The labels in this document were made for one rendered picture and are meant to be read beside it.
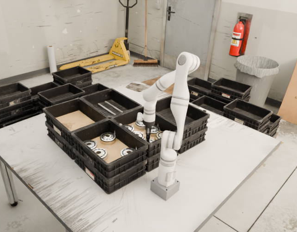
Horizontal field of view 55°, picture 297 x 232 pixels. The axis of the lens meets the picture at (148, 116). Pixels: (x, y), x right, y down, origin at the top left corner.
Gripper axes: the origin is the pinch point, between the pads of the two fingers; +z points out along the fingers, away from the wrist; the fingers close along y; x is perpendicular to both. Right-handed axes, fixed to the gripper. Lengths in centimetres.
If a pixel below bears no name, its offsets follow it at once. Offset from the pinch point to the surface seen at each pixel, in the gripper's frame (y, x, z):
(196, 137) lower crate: 20.7, -35.0, 10.8
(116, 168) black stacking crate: -29.7, 16.0, 1.6
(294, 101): 198, -190, 58
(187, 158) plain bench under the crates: 5.1, -28.0, 18.1
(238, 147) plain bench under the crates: 22, -67, 18
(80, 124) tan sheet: 20, 49, 5
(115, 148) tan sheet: -6.1, 20.2, 5.4
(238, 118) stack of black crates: 95, -87, 34
